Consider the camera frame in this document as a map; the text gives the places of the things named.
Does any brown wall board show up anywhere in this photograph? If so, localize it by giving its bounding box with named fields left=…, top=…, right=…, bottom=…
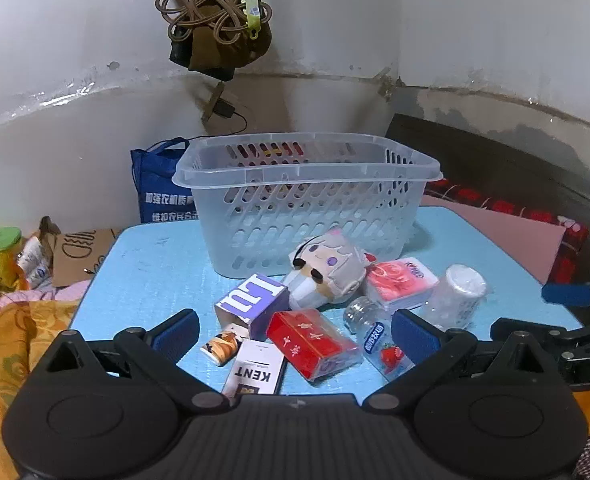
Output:
left=201, top=82, right=226, bottom=126

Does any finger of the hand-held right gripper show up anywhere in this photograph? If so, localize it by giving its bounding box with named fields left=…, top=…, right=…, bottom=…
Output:
left=541, top=280, right=590, bottom=311
left=490, top=317, right=590, bottom=357

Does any purple white box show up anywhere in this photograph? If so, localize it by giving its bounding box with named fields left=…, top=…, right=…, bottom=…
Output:
left=214, top=273, right=290, bottom=342

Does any orange patterned blanket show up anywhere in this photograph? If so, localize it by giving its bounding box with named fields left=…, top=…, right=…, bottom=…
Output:
left=0, top=280, right=93, bottom=480

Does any clear bottle strawberry label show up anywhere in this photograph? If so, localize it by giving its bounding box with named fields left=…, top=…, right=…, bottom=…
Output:
left=343, top=296, right=416, bottom=381

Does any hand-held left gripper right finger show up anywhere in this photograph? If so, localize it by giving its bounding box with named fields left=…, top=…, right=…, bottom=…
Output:
left=363, top=309, right=552, bottom=410

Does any grey haired plush doll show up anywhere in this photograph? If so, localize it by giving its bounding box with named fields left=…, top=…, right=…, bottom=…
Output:
left=282, top=227, right=376, bottom=311

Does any blue shopping bag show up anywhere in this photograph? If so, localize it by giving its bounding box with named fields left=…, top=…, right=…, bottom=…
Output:
left=131, top=137, right=198, bottom=224

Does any black white cigarette box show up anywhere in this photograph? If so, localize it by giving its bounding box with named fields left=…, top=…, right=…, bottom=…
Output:
left=221, top=340, right=288, bottom=398

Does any dark wooden headboard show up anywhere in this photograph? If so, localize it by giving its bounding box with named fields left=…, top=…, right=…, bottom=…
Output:
left=385, top=113, right=590, bottom=311

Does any pink tissue pack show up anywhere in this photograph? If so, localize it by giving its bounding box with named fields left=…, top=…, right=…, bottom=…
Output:
left=364, top=257, right=440, bottom=315

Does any pink bed sheet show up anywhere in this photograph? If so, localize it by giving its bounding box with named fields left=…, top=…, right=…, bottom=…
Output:
left=420, top=195, right=580, bottom=286

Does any red cigarette pack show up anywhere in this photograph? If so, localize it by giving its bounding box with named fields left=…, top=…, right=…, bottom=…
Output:
left=266, top=308, right=363, bottom=382

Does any clear plastic basket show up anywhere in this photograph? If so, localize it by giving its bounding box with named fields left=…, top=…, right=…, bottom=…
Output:
left=171, top=132, right=444, bottom=279

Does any white blue snack packet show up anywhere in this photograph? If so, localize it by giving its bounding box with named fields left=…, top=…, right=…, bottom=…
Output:
left=17, top=235, right=56, bottom=288

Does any brown hanging bag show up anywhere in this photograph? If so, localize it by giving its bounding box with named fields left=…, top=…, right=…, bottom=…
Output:
left=156, top=0, right=273, bottom=81

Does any yellow green lanyard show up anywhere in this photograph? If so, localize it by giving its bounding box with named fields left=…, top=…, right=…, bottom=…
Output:
left=237, top=0, right=264, bottom=41

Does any red plaid blanket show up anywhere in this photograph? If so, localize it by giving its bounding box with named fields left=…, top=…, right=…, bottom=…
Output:
left=422, top=178, right=590, bottom=283

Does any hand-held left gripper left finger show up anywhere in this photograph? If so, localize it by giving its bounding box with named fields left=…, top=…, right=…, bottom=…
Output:
left=34, top=309, right=230, bottom=411

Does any cardboard box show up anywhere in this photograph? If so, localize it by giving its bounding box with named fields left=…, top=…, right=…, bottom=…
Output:
left=40, top=216, right=136, bottom=288

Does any clear plastic cup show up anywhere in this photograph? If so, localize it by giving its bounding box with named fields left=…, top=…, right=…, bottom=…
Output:
left=417, top=264, right=490, bottom=331

